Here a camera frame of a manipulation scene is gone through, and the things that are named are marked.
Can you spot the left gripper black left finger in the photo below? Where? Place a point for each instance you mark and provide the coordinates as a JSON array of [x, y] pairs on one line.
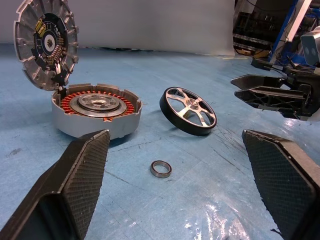
[[75, 180]]

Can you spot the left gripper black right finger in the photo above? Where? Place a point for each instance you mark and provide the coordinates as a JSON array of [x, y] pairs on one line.
[[282, 180]]

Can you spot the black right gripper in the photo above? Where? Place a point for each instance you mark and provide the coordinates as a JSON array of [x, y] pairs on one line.
[[308, 100]]

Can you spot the silver motor stator housing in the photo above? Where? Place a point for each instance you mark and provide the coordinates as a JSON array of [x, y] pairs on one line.
[[75, 125]]

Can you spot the black rotor with silver spokes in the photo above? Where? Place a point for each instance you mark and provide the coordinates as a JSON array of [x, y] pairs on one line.
[[175, 120]]

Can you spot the round silver metal part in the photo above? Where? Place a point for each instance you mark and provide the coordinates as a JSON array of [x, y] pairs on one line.
[[47, 42]]

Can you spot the small black box device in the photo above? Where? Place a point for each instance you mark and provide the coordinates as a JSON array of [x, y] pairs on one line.
[[261, 63]]

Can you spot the dark metal shelf rack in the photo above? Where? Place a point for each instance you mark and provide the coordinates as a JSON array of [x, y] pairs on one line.
[[252, 27]]

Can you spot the white backdrop sheet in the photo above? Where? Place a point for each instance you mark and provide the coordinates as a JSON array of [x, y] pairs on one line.
[[150, 22]]

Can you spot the blue metal frame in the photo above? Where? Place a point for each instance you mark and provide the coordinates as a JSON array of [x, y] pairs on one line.
[[282, 32]]

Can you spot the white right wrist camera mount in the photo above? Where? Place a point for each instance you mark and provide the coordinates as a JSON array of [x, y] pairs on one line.
[[311, 50]]

